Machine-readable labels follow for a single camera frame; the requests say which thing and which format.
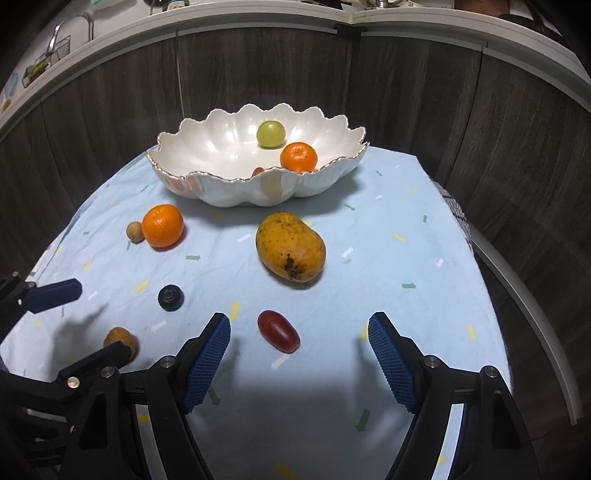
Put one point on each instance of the yellow mango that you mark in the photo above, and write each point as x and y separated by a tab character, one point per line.
291	247

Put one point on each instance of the white scalloped bowl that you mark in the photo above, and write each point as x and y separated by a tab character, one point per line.
221	143

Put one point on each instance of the white kitchen counter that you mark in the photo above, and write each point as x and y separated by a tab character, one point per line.
277	18

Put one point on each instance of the light blue patterned cloth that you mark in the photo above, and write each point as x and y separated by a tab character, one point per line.
369	277

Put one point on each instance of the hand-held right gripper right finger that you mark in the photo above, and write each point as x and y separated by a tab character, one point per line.
392	364

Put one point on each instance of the round green fruit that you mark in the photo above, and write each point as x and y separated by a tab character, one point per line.
271	134

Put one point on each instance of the small tan longan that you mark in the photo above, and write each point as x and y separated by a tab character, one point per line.
134	231

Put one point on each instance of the orange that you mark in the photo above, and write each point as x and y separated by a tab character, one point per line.
298	158
162	226

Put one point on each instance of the dark wood cabinet front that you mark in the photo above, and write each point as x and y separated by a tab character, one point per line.
415	92

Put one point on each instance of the metal faucet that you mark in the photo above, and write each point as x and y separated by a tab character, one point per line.
74	19

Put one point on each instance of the white plaid cloth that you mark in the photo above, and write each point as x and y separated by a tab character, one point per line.
455	207

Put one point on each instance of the small brown longan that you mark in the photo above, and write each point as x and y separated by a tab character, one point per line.
117	337

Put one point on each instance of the small black round fruit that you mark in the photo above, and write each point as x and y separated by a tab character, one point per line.
171	297

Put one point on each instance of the grey curved rail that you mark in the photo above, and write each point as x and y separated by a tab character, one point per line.
531	323

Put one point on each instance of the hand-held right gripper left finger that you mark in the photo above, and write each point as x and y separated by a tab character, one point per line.
207	364

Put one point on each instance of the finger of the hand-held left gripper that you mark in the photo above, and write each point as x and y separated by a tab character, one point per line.
92	364
55	293

